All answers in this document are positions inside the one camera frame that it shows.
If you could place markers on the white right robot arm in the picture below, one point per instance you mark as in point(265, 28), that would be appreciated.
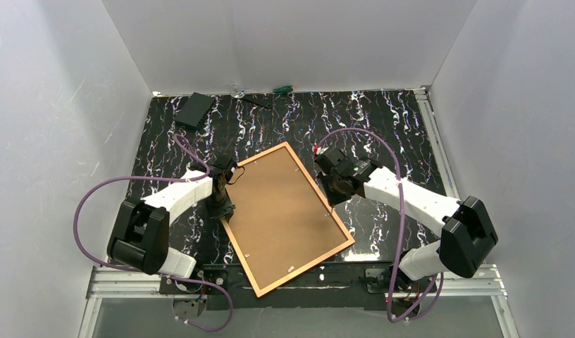
point(465, 232)

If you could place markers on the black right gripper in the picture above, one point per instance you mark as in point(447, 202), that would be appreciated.
point(328, 190)

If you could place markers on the aluminium rail front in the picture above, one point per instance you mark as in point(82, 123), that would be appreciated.
point(111, 283)

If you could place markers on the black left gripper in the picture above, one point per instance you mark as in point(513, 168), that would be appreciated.
point(223, 205)

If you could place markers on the black flat tool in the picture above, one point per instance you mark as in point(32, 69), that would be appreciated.
point(259, 102)

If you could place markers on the green handled screwdriver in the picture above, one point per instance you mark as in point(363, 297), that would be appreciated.
point(283, 90)

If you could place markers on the black rectangular box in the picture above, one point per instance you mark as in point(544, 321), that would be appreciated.
point(192, 114)

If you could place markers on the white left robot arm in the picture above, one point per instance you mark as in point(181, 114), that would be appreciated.
point(140, 236)

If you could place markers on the orange wooden picture frame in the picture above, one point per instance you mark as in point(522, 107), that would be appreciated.
point(283, 225)

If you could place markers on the silver metal clip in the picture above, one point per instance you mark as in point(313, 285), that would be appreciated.
point(237, 92)

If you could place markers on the aluminium rail right side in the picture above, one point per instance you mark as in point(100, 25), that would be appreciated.
point(422, 98)

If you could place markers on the aluminium rail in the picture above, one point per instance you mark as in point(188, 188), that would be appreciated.
point(111, 283)
point(422, 98)

